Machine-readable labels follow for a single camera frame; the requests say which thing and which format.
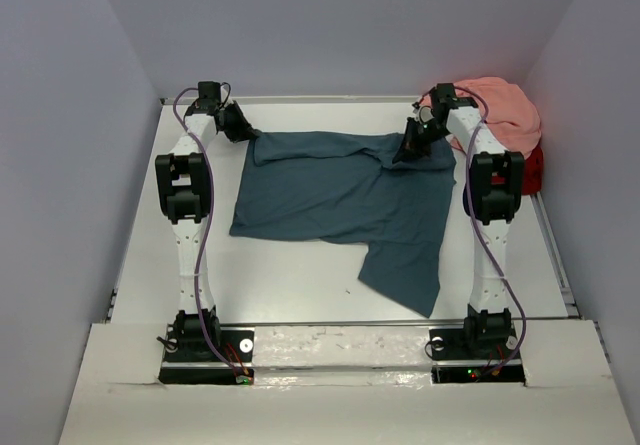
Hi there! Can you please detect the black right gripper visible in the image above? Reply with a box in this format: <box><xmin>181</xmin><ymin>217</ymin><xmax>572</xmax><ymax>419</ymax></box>
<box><xmin>393</xmin><ymin>116</ymin><xmax>451</xmax><ymax>164</ymax></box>

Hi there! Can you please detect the teal blue t shirt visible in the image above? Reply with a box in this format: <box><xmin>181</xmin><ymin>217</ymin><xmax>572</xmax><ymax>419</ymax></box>
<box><xmin>229</xmin><ymin>131</ymin><xmax>456</xmax><ymax>317</ymax></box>

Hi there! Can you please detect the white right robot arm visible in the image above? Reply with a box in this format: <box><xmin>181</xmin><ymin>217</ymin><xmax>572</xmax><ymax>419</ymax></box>
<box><xmin>393</xmin><ymin>83</ymin><xmax>525</xmax><ymax>315</ymax></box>

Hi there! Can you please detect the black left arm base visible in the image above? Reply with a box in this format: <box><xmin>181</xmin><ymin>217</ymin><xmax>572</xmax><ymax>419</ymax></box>
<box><xmin>156</xmin><ymin>313</ymin><xmax>255</xmax><ymax>386</ymax></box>

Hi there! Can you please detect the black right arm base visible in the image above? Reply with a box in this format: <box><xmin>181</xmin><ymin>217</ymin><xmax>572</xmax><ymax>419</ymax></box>
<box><xmin>424</xmin><ymin>309</ymin><xmax>525</xmax><ymax>384</ymax></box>

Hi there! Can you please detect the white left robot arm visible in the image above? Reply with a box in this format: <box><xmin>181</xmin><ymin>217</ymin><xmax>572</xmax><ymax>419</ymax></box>
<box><xmin>154</xmin><ymin>81</ymin><xmax>260</xmax><ymax>324</ymax></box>

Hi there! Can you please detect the pink t shirt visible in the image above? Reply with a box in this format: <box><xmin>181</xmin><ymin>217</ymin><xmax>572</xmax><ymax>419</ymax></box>
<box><xmin>454</xmin><ymin>77</ymin><xmax>542</xmax><ymax>159</ymax></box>

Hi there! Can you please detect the red t shirt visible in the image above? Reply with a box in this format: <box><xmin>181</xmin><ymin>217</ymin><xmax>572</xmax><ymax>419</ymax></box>
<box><xmin>522</xmin><ymin>144</ymin><xmax>544</xmax><ymax>196</ymax></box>

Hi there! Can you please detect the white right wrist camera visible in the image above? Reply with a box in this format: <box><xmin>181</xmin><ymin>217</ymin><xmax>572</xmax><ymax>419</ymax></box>
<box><xmin>412</xmin><ymin>99</ymin><xmax>433</xmax><ymax>124</ymax></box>

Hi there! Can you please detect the metal back table rail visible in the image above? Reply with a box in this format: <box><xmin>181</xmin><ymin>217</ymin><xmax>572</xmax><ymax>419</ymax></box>
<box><xmin>159</xmin><ymin>95</ymin><xmax>426</xmax><ymax>106</ymax></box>

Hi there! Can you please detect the metal table rail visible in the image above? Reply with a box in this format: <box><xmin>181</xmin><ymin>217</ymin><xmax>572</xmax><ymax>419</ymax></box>
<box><xmin>159</xmin><ymin>95</ymin><xmax>426</xmax><ymax>106</ymax></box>
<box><xmin>221</xmin><ymin>319</ymin><xmax>464</xmax><ymax>328</ymax></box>

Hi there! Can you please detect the metal front table rail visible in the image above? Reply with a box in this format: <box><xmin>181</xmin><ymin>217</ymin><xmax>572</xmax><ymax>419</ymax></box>
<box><xmin>221</xmin><ymin>319</ymin><xmax>464</xmax><ymax>328</ymax></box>

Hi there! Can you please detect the metal right side rail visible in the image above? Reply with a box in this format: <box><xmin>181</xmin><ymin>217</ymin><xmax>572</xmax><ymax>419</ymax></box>
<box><xmin>531</xmin><ymin>192</ymin><xmax>583</xmax><ymax>319</ymax></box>

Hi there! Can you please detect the metal left side rail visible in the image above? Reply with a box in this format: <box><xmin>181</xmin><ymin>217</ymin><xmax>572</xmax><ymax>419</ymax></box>
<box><xmin>103</xmin><ymin>267</ymin><xmax>123</xmax><ymax>323</ymax></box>

